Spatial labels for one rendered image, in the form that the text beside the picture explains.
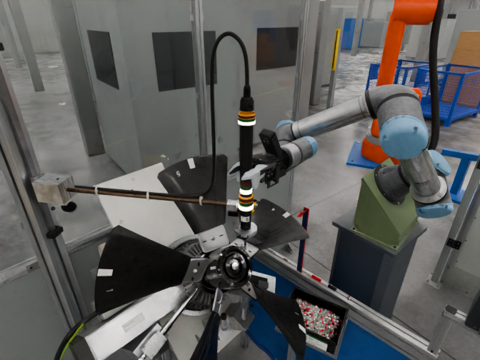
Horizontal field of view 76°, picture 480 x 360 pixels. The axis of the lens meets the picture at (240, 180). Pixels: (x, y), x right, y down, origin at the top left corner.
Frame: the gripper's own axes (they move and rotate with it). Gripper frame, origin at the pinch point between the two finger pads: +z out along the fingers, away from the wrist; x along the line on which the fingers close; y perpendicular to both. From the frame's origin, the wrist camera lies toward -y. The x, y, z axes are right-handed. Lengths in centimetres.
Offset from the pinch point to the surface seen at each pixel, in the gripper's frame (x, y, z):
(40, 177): 54, 9, 35
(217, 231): 5.3, 20.8, 3.6
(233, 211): 1.8, 13.2, 0.4
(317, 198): 96, 148, -230
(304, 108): 239, 102, -410
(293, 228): -4.3, 29.2, -23.8
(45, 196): 50, 13, 36
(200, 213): 11.3, 16.4, 5.1
